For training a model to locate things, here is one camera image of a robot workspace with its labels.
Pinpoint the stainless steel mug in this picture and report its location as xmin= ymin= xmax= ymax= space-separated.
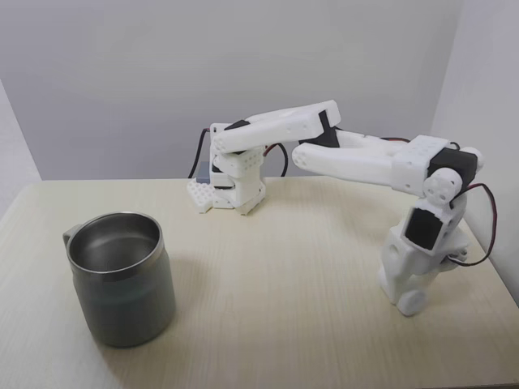
xmin=62 ymin=210 xmax=178 ymax=349

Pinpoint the red black wrist servo cable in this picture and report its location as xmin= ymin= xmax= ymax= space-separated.
xmin=448 ymin=182 xmax=499 ymax=267

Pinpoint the grey table clamp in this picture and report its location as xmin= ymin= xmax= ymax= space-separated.
xmin=195 ymin=161 xmax=212 ymax=186

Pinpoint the red black base servo cable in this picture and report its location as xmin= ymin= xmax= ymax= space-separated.
xmin=261 ymin=142 xmax=291 ymax=178

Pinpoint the red black power cable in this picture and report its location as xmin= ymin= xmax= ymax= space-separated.
xmin=187 ymin=126 xmax=213 ymax=180

